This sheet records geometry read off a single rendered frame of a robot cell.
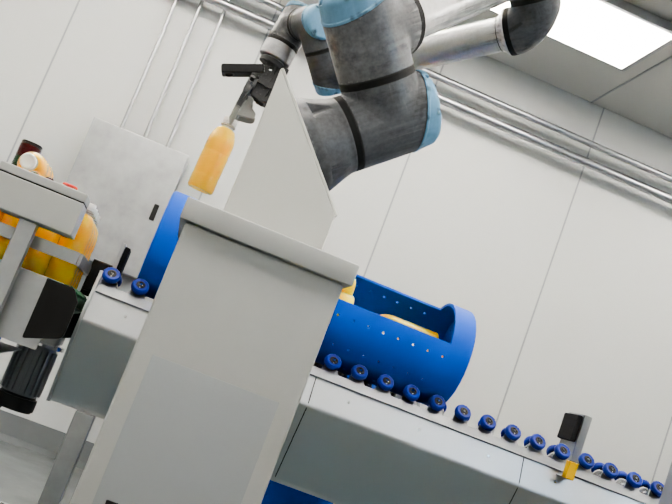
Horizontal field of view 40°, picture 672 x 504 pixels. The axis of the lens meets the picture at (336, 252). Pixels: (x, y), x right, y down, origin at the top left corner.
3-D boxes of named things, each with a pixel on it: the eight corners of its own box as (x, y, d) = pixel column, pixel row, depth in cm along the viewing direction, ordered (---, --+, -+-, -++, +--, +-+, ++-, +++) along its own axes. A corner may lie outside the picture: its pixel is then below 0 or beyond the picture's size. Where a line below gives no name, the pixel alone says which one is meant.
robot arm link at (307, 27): (346, 42, 242) (323, 44, 253) (334, -3, 239) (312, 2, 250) (315, 52, 239) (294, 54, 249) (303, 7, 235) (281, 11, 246)
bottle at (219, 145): (206, 193, 252) (234, 131, 255) (216, 194, 246) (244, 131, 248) (183, 182, 249) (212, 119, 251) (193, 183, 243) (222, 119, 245)
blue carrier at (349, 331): (450, 415, 243) (488, 312, 246) (131, 291, 229) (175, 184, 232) (420, 402, 271) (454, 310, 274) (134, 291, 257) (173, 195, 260)
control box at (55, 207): (70, 236, 207) (89, 193, 209) (-18, 201, 204) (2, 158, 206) (73, 240, 217) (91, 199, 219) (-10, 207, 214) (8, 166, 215)
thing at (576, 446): (575, 471, 257) (592, 417, 260) (562, 466, 257) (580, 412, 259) (559, 466, 267) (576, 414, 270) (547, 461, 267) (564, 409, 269)
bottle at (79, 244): (45, 275, 225) (75, 204, 228) (40, 274, 232) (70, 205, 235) (72, 285, 228) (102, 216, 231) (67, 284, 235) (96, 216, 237)
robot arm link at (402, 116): (371, 175, 177) (455, 147, 180) (347, 88, 172) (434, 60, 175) (349, 164, 191) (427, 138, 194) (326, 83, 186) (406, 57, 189)
